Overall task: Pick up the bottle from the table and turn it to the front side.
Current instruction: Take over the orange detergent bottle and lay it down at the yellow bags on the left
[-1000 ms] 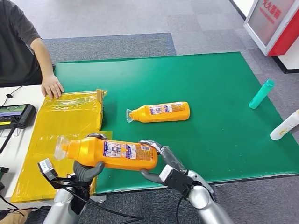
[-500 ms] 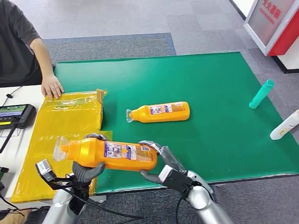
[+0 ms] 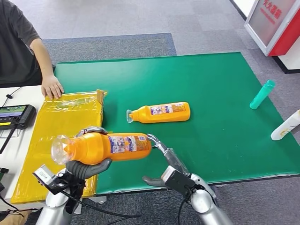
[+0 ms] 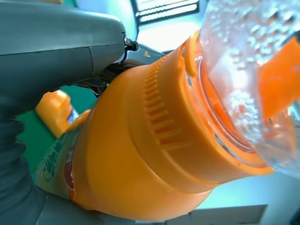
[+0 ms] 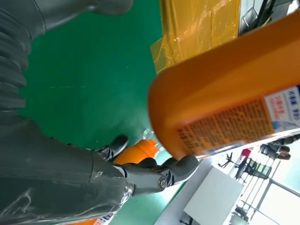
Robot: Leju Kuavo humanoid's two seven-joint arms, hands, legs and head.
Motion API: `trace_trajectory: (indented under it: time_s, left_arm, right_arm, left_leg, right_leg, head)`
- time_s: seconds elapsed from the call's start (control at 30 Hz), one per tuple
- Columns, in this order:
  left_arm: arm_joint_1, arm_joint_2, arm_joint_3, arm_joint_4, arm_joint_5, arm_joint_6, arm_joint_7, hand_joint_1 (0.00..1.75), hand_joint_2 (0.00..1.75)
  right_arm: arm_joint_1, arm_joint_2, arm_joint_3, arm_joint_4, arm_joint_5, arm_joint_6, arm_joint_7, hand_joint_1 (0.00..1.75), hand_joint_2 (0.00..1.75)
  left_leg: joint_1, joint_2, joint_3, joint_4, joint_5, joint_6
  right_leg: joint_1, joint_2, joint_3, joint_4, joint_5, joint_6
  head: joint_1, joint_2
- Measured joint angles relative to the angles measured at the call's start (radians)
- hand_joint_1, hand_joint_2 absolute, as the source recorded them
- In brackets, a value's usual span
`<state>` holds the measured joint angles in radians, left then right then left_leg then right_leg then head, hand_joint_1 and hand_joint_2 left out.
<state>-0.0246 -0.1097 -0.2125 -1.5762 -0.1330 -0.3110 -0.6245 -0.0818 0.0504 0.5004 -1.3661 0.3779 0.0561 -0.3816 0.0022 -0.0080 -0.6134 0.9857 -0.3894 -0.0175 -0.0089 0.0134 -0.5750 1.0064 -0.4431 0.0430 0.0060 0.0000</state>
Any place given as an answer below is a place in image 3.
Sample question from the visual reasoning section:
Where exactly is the teal plastic bottle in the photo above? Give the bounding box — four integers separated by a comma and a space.
249, 80, 276, 110

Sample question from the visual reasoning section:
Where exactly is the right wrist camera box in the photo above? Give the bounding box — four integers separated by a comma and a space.
161, 166, 197, 197

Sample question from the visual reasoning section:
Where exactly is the black handheld screen device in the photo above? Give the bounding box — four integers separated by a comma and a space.
0, 105, 37, 130

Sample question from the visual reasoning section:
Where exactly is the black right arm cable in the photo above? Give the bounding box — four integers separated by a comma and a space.
177, 186, 195, 225

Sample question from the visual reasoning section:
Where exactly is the person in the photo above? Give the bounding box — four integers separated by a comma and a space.
0, 0, 56, 89

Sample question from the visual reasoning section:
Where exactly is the white plastic bottle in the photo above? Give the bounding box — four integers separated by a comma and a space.
271, 109, 300, 142

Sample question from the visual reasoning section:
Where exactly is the red and white sign stand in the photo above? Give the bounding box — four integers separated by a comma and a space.
243, 0, 300, 58

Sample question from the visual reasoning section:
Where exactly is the black device strap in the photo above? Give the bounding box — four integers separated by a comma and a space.
0, 127, 16, 154

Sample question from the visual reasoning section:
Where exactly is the grey metal table bracket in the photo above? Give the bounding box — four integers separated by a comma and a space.
88, 195, 107, 205

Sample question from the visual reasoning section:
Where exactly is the thin black cable with clip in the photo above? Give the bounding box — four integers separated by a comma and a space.
1, 86, 24, 108

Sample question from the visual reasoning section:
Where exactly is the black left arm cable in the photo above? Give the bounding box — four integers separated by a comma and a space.
58, 173, 142, 225

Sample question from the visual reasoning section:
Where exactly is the person's hand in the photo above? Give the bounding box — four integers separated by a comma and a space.
41, 74, 65, 101

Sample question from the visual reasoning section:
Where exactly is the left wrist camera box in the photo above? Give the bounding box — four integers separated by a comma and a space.
32, 165, 62, 195

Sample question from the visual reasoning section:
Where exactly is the green table mat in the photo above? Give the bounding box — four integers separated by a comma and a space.
54, 52, 300, 195

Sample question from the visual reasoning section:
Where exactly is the orange bottle with clear cap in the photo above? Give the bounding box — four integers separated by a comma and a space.
51, 132, 152, 166
126, 102, 191, 124

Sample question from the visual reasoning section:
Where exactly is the yellow taped cardboard box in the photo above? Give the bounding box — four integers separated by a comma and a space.
11, 89, 108, 205

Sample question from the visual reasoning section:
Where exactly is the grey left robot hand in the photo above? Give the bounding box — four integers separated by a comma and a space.
66, 126, 113, 181

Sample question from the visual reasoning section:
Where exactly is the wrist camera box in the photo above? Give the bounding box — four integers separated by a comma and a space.
32, 165, 62, 195
161, 166, 197, 197

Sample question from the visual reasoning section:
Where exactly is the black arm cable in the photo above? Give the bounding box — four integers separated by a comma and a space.
177, 186, 195, 225
58, 173, 142, 225

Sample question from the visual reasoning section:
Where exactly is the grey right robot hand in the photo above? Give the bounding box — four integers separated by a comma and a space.
142, 133, 189, 188

